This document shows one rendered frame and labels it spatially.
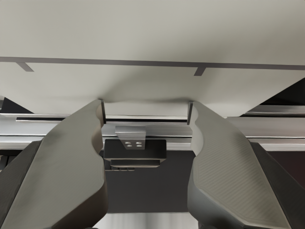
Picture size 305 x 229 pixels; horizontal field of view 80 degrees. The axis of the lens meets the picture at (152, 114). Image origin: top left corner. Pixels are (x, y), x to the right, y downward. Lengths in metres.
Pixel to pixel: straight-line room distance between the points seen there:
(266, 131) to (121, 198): 0.48
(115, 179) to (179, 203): 0.23
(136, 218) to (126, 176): 0.50
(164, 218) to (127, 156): 0.20
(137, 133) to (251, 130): 0.33
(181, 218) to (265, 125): 0.37
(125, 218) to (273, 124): 0.42
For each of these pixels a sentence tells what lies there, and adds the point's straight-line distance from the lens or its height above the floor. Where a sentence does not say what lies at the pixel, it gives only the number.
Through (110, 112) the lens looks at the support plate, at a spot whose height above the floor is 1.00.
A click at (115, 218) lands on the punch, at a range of 0.18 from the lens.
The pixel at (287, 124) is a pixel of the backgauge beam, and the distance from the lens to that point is 0.54.
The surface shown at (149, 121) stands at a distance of 0.18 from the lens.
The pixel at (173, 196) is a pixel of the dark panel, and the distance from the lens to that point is 0.68.
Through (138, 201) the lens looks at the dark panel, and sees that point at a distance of 0.68.
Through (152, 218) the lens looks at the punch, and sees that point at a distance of 0.17.
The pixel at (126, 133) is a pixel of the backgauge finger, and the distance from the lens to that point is 0.21.
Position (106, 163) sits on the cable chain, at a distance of 0.55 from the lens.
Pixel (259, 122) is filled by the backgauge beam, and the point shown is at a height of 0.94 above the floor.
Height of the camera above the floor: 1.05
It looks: 18 degrees down
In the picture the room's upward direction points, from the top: 180 degrees clockwise
